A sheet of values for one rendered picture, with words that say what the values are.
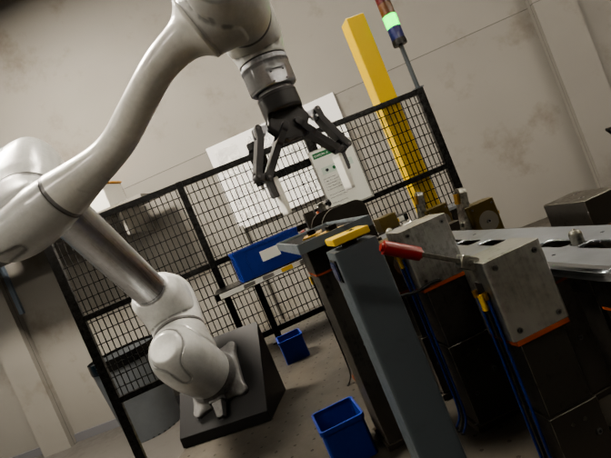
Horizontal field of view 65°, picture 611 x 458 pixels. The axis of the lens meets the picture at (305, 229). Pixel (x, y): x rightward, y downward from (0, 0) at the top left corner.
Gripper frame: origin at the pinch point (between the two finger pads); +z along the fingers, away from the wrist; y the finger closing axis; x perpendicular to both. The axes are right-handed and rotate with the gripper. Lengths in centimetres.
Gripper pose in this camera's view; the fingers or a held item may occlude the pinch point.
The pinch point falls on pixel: (317, 195)
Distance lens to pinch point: 88.0
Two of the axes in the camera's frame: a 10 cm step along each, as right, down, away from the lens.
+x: -3.6, 1.1, 9.2
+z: 3.8, 9.2, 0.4
